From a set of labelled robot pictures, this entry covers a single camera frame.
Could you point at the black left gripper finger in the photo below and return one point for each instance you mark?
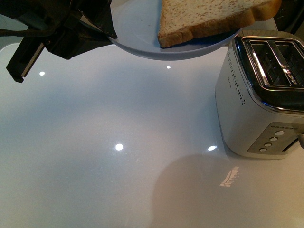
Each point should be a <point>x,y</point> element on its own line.
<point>24,58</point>

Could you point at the black left gripper finger plate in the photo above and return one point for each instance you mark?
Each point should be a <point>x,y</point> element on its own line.
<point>103,19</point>

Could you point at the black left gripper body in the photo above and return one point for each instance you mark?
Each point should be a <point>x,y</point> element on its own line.
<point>67,26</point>

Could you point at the grey round plate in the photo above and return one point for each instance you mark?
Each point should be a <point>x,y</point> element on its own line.
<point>137,24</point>

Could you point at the slice of bread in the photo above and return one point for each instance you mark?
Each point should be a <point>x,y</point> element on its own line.
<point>184,20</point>

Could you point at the white chrome two-slot toaster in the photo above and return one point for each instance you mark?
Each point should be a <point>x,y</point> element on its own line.
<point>260,94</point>

